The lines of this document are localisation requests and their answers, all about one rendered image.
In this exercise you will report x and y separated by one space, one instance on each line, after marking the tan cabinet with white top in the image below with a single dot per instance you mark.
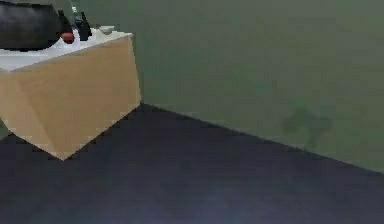
66 93

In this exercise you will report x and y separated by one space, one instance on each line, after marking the clear glass bottle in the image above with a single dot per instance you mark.
74 12

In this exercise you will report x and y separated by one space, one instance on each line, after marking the black bottle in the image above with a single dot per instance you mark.
83 29

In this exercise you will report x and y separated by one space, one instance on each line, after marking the small white bowl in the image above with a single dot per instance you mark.
106 29

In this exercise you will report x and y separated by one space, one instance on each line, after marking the red round fruit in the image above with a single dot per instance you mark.
68 37

